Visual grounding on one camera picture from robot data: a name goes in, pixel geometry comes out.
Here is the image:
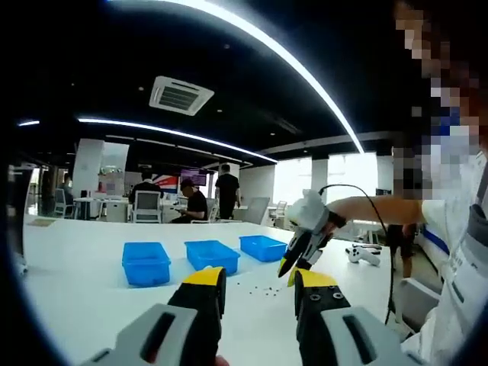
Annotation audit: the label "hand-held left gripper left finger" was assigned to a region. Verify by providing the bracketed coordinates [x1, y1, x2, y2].
[82, 266, 227, 366]

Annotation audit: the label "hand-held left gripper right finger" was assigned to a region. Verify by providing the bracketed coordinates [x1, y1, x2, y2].
[294, 268, 424, 366]

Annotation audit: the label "blue plastic bin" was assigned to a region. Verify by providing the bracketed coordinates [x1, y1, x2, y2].
[121, 241, 172, 287]
[184, 239, 241, 276]
[239, 234, 288, 263]

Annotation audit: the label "small black resistors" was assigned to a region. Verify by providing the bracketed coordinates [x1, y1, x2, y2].
[236, 281, 279, 297]

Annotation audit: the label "person's right hand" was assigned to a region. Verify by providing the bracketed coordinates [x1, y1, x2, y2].
[323, 208, 348, 239]

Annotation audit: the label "white game controller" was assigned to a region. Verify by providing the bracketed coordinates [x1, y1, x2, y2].
[345, 246, 382, 267]

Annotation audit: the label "grey office chair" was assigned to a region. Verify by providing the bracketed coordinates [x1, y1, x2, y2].
[243, 197, 271, 225]

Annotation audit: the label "white mesh office chair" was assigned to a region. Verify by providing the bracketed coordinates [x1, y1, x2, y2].
[133, 190, 162, 224]
[54, 188, 75, 219]

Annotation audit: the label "red blue flag poster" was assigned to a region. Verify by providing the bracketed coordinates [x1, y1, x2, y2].
[152, 173, 180, 194]

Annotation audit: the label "curved ceiling light strip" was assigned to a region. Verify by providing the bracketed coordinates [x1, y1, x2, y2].
[78, 117, 278, 164]

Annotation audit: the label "white display shelf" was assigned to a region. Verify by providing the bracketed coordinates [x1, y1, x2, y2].
[97, 166, 127, 199]

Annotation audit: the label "white ceiling air conditioner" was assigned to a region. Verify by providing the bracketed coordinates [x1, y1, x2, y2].
[148, 75, 215, 117]

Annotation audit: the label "silver laptop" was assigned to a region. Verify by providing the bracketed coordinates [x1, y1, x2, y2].
[7, 165, 30, 274]

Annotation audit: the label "long curved ceiling light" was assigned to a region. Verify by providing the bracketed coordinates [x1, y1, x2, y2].
[108, 0, 365, 153]

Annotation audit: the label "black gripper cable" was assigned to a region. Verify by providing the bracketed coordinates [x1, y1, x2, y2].
[318, 185, 397, 325]

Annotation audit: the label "purple wall screen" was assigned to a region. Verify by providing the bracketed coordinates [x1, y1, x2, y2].
[179, 169, 207, 187]

